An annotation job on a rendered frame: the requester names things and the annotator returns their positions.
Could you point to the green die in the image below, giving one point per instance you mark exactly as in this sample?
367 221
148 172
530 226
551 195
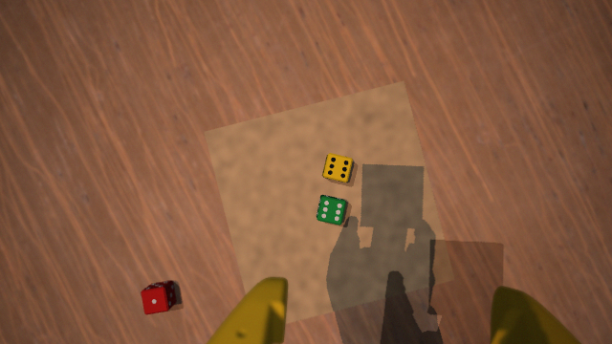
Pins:
330 210

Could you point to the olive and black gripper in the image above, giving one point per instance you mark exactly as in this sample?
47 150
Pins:
260 318

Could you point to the yellow die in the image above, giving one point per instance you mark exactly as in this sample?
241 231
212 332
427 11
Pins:
337 167

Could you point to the red die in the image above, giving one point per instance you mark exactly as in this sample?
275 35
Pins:
158 297

